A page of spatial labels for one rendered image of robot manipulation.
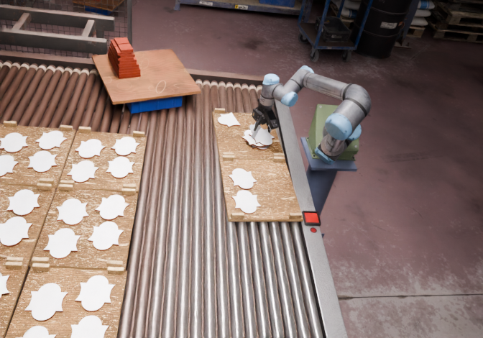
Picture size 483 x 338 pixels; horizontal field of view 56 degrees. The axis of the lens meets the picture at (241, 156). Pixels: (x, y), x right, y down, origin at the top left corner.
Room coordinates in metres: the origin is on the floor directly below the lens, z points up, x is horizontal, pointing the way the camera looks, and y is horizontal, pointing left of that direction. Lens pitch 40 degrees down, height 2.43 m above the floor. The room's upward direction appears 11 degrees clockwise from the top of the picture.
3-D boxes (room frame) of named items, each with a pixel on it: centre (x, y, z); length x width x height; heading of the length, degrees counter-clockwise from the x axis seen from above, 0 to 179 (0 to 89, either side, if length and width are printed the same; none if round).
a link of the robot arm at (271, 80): (1.96, -0.07, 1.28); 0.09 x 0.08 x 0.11; 53
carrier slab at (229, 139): (2.00, -0.01, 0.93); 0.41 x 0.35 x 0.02; 16
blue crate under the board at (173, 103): (2.20, 0.60, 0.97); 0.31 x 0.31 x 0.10; 33
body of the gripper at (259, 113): (1.97, -0.07, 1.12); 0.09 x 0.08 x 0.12; 40
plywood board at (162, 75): (2.26, 0.65, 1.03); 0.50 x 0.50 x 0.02; 33
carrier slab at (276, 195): (1.60, -0.11, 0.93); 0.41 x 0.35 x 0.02; 15
